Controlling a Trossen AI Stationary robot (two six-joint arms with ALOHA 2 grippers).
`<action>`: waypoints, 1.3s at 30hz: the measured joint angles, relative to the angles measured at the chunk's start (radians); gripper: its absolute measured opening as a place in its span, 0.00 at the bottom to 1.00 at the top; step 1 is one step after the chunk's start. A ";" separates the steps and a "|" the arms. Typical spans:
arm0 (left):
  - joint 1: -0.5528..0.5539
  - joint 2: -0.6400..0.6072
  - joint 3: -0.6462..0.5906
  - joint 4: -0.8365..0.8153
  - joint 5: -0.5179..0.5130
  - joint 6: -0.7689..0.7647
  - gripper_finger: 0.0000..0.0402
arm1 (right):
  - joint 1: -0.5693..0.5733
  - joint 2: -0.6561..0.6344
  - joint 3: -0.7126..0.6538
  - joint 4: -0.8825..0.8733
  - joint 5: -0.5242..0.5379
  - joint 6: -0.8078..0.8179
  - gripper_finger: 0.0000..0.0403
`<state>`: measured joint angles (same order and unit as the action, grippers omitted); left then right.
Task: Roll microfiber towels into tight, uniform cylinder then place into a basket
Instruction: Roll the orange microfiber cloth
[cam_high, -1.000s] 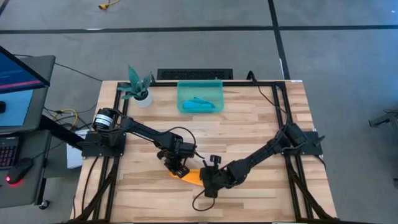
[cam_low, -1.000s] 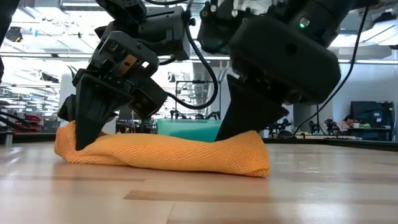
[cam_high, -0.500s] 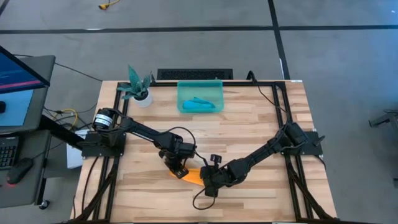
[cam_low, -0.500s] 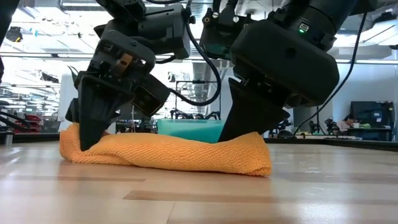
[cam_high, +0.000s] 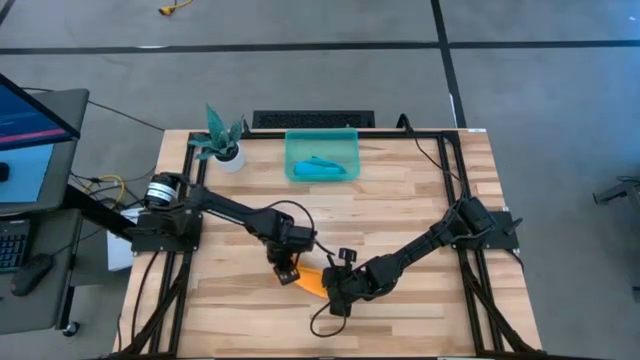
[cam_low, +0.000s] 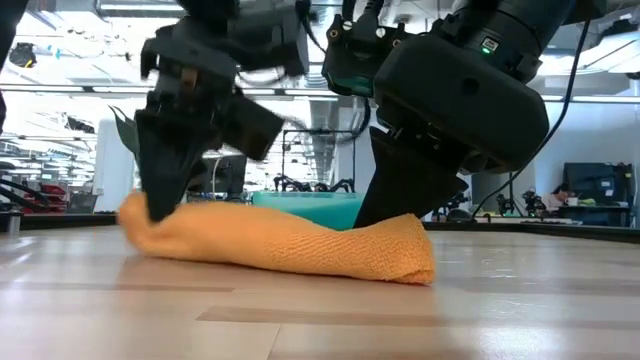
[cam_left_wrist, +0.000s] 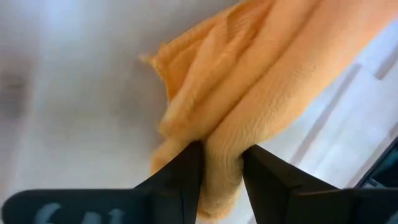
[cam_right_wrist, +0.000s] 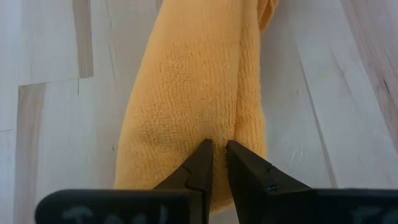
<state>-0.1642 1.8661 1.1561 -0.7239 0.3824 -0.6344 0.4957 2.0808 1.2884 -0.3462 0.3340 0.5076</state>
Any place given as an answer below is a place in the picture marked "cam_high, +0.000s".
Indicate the grey laptop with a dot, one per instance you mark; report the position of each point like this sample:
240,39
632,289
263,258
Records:
65,165

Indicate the black aluminium table frame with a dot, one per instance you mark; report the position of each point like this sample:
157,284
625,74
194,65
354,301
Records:
320,134

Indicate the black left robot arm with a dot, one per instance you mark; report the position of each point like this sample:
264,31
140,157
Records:
225,207

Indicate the teal plastic basket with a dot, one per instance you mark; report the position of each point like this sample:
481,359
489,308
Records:
350,145

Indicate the teal microfiber towel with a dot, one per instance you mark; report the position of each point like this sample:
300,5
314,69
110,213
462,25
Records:
320,167

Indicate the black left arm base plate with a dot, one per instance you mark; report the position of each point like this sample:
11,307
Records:
150,245

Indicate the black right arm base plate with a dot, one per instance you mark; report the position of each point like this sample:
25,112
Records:
502,235

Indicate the small black round device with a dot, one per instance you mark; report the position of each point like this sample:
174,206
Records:
3,172

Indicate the black computer mouse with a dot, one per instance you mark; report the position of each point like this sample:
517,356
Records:
31,275

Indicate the black caster wheel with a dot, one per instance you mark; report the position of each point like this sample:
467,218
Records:
71,328

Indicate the white box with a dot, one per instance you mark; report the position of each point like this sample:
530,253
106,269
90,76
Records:
117,255

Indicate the orange microfiber towel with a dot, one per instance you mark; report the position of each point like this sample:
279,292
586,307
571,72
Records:
310,282

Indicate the black-framed computer monitor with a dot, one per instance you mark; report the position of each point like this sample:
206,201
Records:
30,122

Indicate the green plant in white pot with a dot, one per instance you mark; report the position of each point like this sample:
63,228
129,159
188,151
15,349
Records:
227,150

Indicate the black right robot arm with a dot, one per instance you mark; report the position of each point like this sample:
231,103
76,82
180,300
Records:
425,245

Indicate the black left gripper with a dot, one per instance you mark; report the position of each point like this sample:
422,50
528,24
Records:
292,237

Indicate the black keyboard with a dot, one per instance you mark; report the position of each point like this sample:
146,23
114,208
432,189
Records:
12,247

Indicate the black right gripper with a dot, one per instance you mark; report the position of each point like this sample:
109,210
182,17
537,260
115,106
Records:
350,282

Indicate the grey cart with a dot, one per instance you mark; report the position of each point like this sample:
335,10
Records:
50,315

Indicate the black floor vent grate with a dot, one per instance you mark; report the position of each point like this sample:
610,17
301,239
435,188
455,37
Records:
312,119

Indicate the black diagonal support bar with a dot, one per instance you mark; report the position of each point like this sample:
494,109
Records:
95,212

